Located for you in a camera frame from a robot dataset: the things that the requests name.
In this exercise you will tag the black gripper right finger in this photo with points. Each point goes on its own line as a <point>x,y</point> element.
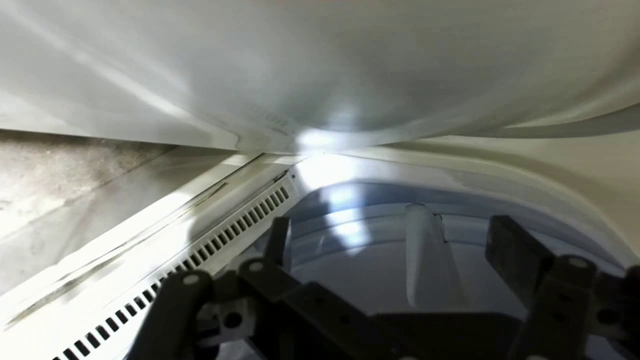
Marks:
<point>561,300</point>

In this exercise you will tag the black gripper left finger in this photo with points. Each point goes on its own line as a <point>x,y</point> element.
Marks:
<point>186,313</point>

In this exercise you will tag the white washing machine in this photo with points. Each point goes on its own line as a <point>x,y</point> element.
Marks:
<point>167,247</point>

